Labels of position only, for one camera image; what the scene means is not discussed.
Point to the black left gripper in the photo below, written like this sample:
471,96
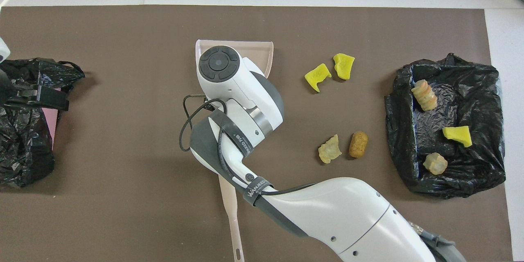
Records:
26,92

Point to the beige brush black bristles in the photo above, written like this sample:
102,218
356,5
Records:
231,213

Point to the beige plastic dustpan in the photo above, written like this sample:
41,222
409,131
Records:
260,54

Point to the notched yellow sponge piece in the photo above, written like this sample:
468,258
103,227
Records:
316,77

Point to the pale yellow jagged chunk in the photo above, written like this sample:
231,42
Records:
329,150

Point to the brown nugget chunk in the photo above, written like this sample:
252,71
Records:
358,144

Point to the large pale layered chunk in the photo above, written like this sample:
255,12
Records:
424,95

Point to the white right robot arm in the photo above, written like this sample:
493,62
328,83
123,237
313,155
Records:
348,213

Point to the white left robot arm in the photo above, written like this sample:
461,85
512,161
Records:
3,51

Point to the pink bin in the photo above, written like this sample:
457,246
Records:
49,127

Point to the black trash bag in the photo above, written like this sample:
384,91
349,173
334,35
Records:
20,143
483,90

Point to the brown table mat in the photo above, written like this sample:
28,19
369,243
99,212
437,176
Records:
123,213

